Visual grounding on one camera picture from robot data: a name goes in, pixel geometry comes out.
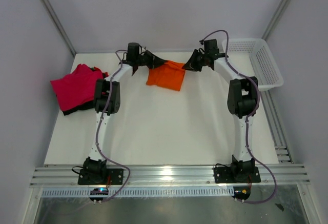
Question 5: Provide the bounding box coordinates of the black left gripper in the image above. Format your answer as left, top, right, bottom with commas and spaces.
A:
135, 50, 167, 70

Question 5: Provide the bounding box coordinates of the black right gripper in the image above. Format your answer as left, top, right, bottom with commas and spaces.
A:
182, 49, 209, 72

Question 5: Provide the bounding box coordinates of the orange t shirt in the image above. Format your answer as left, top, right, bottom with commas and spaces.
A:
146, 60, 186, 91

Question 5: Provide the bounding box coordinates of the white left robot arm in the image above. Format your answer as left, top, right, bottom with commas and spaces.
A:
78, 43, 168, 186

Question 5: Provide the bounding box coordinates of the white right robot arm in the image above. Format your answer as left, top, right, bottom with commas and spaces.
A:
183, 39, 260, 184

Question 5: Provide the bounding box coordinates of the red folded t shirt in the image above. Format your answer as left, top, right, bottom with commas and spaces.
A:
90, 66, 109, 79

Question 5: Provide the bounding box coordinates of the white plastic basket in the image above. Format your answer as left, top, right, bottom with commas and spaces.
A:
222, 38, 284, 91

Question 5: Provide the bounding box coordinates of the pink folded t shirt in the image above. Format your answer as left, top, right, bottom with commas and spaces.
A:
50, 64, 103, 112

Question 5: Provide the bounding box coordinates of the right controller board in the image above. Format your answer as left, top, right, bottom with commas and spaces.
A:
233, 188, 251, 201

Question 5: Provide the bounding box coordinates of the controller board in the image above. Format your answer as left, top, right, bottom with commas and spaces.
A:
89, 187, 109, 201
233, 188, 251, 201

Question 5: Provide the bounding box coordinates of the left controller board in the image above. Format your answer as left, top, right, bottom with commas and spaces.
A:
89, 187, 109, 201

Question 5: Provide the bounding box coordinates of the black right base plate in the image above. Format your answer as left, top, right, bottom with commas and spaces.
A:
213, 167, 261, 184

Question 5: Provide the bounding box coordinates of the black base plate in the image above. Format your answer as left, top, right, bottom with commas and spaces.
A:
213, 167, 261, 184
77, 168, 124, 186

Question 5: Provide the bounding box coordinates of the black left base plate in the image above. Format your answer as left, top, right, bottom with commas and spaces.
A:
77, 168, 124, 186

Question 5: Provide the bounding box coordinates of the slotted grey cable duct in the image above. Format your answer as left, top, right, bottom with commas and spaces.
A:
41, 186, 234, 198

